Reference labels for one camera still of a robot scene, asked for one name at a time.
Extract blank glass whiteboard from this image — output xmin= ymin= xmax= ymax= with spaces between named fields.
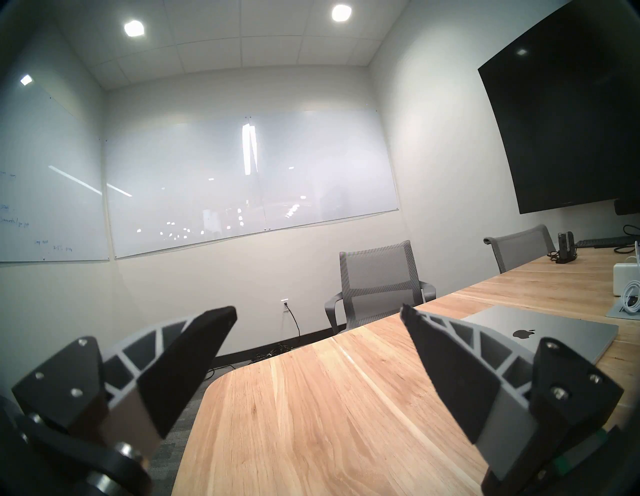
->
xmin=103 ymin=105 xmax=399 ymax=260

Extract black keyboard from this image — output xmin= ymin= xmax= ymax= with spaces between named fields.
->
xmin=575 ymin=236 xmax=640 ymax=250

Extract grey mesh office chair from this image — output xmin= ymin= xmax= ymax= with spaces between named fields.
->
xmin=483 ymin=224 xmax=557 ymax=274

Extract silver table outlet box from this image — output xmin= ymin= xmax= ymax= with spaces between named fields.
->
xmin=605 ymin=299 xmax=640 ymax=321

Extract silver MacBook laptop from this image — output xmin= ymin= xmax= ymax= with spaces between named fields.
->
xmin=462 ymin=305 xmax=620 ymax=366

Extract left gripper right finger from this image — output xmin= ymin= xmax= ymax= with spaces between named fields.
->
xmin=400 ymin=303 xmax=626 ymax=482

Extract large white power adapter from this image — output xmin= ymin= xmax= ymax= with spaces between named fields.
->
xmin=613 ymin=259 xmax=640 ymax=298

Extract black floor cable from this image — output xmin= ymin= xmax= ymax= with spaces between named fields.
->
xmin=207 ymin=302 xmax=302 ymax=378

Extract white MagSafe charging cable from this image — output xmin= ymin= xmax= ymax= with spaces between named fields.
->
xmin=621 ymin=279 xmax=640 ymax=316

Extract black charging dock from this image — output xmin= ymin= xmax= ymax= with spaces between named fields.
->
xmin=547 ymin=231 xmax=580 ymax=264

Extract grey mesh chair with armrests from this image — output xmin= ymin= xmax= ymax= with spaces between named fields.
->
xmin=325 ymin=240 xmax=437 ymax=335

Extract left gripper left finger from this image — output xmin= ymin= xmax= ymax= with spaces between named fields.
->
xmin=11 ymin=306 xmax=238 ymax=461

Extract glass whiteboard with writing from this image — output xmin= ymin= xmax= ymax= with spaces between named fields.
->
xmin=0 ymin=75 xmax=110 ymax=263

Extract black wall television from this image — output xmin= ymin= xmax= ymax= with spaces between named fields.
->
xmin=477 ymin=0 xmax=640 ymax=215

